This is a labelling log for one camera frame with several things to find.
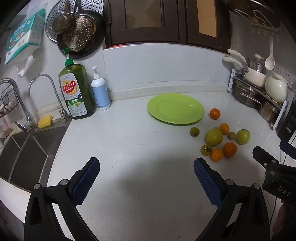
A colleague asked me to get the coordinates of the steel sink basin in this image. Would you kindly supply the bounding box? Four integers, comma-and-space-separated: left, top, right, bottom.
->
1, 123, 69, 192

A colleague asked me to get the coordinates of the small orange tangerine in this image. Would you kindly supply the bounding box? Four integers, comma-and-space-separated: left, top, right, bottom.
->
220, 123, 230, 135

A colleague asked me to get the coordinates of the person's right hand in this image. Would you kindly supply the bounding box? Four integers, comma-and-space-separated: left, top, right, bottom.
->
273, 202, 287, 235

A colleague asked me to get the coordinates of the white ceramic teapot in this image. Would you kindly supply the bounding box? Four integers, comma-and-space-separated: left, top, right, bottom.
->
265, 72, 292, 104

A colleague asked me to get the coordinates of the small brass ladle pot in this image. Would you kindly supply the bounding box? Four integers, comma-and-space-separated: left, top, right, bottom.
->
52, 1, 76, 35

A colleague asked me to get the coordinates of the small green persimmon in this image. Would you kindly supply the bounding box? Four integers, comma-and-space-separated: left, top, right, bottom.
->
190, 126, 200, 137
200, 144, 213, 156

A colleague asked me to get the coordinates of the white metal pot rack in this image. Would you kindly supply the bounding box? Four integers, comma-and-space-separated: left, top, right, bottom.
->
227, 69, 288, 130

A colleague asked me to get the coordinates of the black knife block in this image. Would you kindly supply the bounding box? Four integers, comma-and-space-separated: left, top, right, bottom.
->
276, 99, 295, 143

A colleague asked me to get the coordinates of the black power cable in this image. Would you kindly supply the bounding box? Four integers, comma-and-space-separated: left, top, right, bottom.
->
268, 148, 290, 225

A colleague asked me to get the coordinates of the white wall hook rack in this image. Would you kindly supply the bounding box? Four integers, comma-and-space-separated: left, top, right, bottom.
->
233, 9, 281, 37

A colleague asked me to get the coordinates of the steel pot with lid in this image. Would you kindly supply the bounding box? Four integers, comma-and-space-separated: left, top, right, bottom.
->
247, 54, 266, 74

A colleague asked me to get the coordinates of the large yellow-green apple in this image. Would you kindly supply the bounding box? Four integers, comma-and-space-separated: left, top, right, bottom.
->
204, 128, 223, 147

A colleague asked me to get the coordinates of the white pan with handle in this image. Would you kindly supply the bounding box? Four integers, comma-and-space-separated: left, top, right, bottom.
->
222, 57, 267, 88

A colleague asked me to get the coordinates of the large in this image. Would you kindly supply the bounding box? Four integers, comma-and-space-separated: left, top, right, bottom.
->
223, 142, 237, 158

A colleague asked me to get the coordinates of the green apple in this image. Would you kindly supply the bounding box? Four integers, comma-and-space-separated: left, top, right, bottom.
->
236, 129, 250, 145

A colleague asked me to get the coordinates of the steel pot lower left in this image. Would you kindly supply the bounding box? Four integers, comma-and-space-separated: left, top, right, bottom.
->
232, 80, 262, 109

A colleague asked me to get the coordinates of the white hanging ladle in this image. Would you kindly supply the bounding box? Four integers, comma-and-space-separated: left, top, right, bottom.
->
265, 36, 275, 70

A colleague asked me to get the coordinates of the white blue pump bottle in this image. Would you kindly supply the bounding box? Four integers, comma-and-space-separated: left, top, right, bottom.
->
91, 66, 110, 110

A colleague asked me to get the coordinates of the chrome sink faucet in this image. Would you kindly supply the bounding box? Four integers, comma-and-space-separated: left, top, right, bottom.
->
0, 77, 39, 133

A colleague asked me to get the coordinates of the chrome gooseneck faucet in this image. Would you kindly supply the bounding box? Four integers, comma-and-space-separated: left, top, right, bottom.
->
28, 73, 72, 123

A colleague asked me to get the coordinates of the metal strainer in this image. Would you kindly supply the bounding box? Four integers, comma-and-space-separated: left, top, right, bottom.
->
57, 15, 96, 52

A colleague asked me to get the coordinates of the wire sink basket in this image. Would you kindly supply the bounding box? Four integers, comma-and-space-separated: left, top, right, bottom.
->
0, 85, 19, 116

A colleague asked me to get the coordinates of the green plate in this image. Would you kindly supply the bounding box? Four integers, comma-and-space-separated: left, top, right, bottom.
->
147, 93, 205, 125

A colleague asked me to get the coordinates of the dark wooden window frame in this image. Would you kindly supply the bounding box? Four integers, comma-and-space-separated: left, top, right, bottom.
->
103, 0, 231, 52

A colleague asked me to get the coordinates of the steel pot lower right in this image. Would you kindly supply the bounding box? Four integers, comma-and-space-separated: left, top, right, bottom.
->
258, 101, 280, 125

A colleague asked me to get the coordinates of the black frying pan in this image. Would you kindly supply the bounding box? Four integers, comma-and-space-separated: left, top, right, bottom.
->
69, 1, 107, 59

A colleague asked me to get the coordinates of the teal tissue box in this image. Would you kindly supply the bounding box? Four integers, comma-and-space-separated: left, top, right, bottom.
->
5, 8, 46, 65

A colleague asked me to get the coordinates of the round steamer rack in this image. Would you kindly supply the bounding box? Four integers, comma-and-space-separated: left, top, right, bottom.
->
45, 0, 104, 43

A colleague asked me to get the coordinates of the brown kiwi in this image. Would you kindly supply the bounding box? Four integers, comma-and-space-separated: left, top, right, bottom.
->
227, 132, 236, 141

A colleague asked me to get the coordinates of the green dish soap bottle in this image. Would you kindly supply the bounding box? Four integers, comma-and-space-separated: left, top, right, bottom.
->
59, 48, 96, 120

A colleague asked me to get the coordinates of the yellow sponge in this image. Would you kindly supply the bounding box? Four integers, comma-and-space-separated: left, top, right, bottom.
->
38, 115, 53, 129

